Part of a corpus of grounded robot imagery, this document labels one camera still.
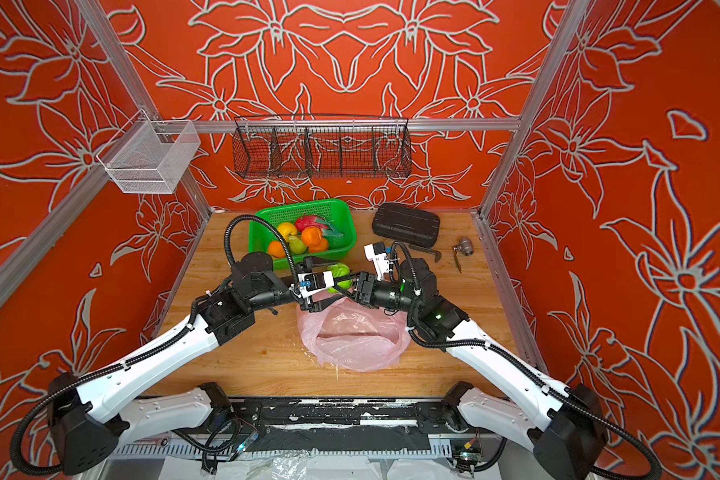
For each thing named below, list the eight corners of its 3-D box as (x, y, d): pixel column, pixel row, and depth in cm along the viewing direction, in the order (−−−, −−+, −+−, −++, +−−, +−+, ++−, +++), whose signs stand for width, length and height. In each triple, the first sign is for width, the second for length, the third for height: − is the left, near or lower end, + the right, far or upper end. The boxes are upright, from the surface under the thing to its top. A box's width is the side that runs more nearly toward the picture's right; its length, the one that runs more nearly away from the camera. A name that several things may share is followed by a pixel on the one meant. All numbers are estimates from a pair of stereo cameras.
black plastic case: (369, 234, 112) (369, 225, 109) (378, 209, 121) (379, 200, 118) (435, 249, 108) (438, 240, 104) (440, 221, 116) (442, 212, 113)
